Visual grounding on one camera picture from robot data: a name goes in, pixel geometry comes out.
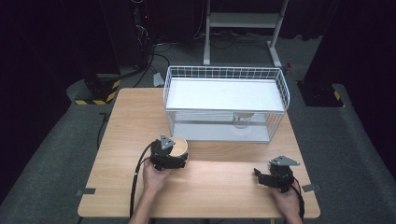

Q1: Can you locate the person's left hand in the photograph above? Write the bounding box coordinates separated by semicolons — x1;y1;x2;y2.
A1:
142;161;172;196

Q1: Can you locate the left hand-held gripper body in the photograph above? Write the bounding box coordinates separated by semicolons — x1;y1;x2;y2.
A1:
149;133;188;172

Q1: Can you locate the black floor cable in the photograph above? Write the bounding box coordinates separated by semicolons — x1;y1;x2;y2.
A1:
133;43;173;89

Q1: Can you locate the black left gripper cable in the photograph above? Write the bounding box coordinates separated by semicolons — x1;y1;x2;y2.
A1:
129;141;157;220

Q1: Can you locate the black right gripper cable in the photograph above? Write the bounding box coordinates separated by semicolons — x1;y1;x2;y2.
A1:
291;177;306;220

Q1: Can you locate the white wire shelf rack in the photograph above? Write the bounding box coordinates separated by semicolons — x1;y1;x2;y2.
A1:
163;64;291;145

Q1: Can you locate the grey tape piece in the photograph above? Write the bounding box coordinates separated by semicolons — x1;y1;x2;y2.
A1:
301;183;322;193
76;188;97;197

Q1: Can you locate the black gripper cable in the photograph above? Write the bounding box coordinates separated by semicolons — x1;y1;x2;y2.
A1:
129;141;157;220
291;177;306;220

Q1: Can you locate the round wooden bowl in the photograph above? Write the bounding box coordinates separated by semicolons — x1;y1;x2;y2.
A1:
169;136;190;157

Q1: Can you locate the grey floor plate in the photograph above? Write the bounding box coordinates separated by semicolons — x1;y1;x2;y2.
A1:
152;72;165;88

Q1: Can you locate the thin black cable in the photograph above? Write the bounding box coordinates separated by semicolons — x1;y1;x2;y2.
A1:
96;111;110;150

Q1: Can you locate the black computer tower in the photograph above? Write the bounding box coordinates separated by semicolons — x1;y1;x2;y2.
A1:
98;0;154;72

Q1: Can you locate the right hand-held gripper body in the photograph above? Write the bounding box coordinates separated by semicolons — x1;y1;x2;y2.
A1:
267;155;301;194

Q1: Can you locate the black yellow striped stand base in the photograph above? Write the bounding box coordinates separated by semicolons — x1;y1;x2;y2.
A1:
296;79;347;108
74;74;121;106

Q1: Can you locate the white metal stand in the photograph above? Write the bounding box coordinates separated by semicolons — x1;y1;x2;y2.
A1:
202;0;290;68

